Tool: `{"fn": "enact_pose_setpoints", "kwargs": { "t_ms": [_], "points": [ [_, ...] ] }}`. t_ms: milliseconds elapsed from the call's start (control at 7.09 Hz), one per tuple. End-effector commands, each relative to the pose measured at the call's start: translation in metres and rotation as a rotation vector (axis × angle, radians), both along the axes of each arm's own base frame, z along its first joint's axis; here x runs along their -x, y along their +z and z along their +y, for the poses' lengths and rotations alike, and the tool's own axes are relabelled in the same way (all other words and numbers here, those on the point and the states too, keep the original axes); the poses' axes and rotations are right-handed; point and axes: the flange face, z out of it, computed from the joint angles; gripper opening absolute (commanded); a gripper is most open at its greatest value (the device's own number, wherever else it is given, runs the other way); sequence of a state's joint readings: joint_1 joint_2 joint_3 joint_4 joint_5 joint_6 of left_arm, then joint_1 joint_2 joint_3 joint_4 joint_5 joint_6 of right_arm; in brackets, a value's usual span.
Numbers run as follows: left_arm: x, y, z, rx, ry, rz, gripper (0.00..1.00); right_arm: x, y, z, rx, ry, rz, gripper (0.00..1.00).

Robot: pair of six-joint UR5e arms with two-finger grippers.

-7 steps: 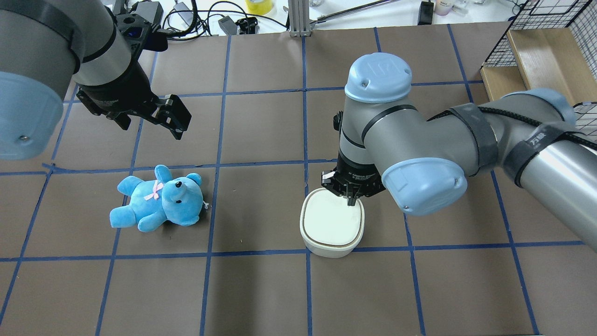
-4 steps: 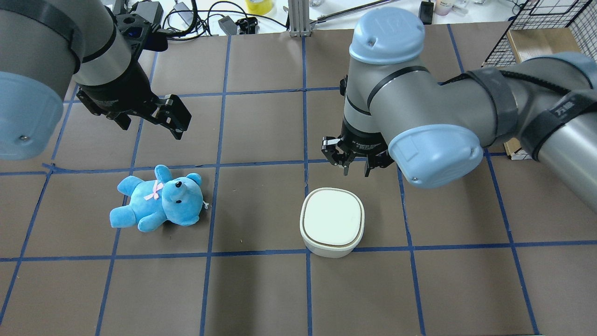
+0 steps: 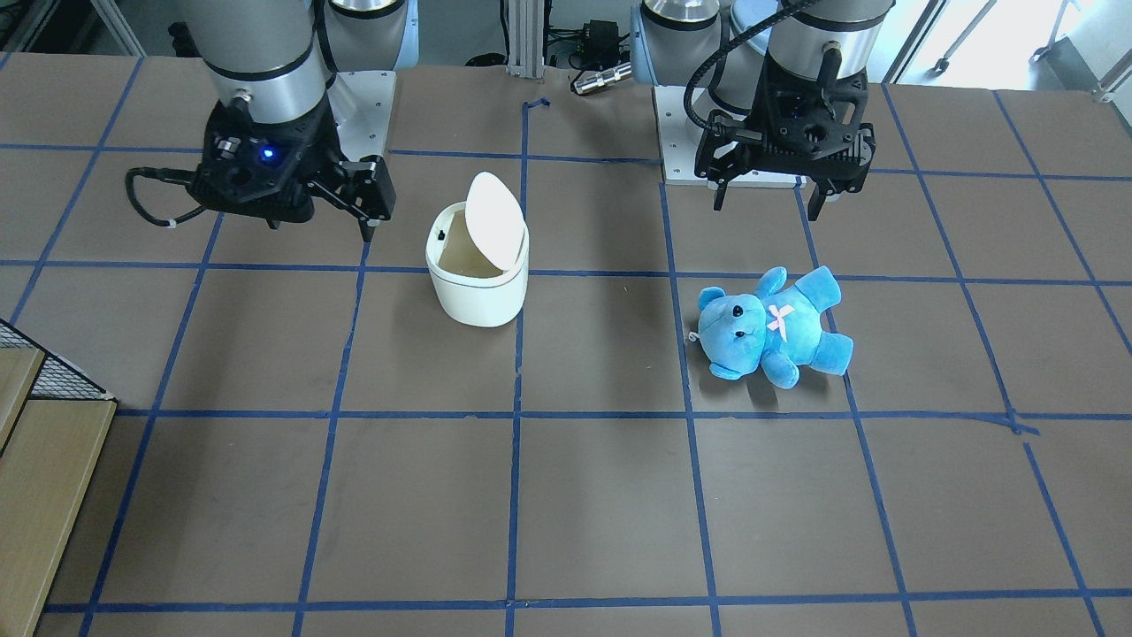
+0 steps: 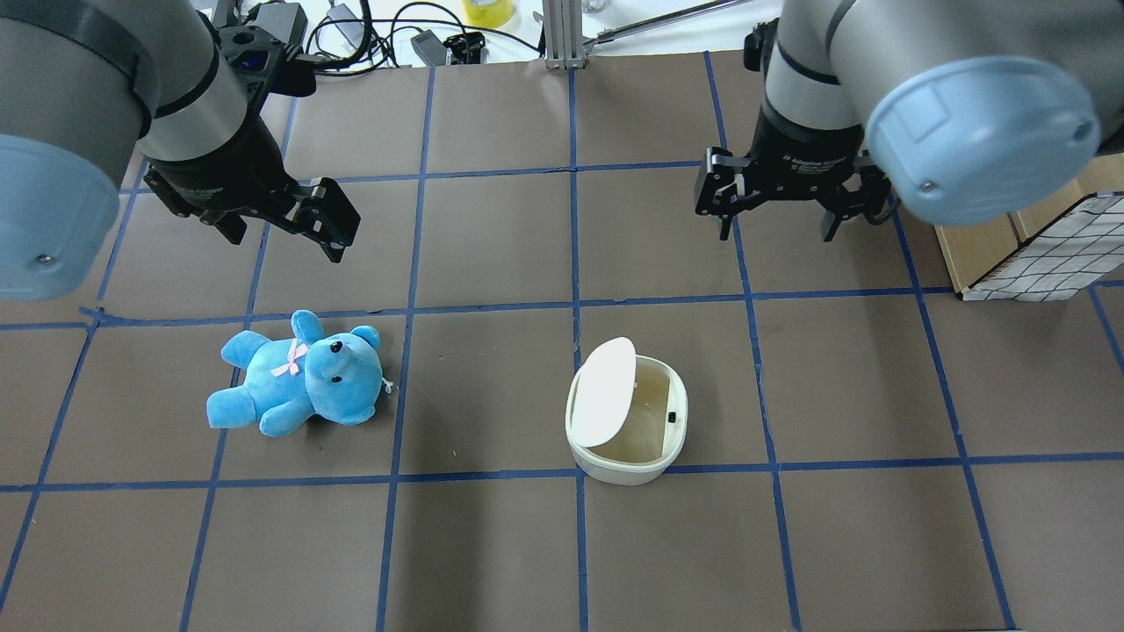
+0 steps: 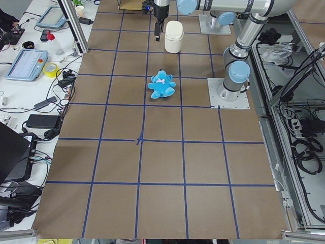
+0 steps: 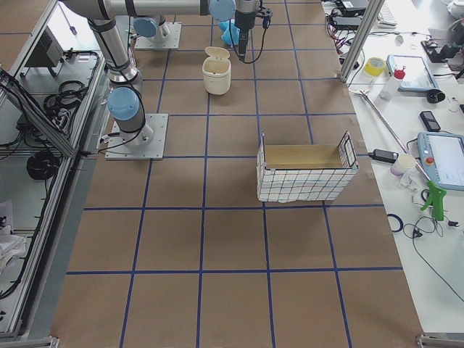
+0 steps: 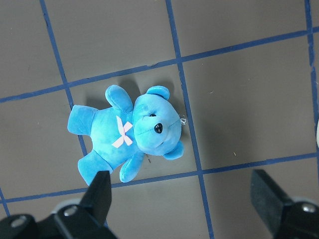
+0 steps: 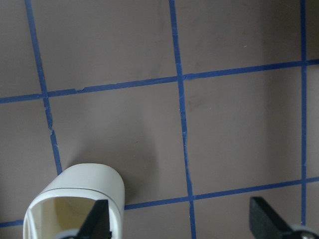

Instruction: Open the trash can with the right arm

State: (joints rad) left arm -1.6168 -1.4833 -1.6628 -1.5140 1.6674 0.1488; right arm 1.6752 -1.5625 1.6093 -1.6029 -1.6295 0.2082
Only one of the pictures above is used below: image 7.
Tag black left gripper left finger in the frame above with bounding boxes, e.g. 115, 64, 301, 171
79, 171, 112, 228

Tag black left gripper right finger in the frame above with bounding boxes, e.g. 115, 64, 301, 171
250, 169, 294, 237

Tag blue teddy bear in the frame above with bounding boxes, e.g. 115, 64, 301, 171
67, 85, 184, 185

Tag white trash can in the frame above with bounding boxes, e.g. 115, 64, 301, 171
316, 119, 319, 149

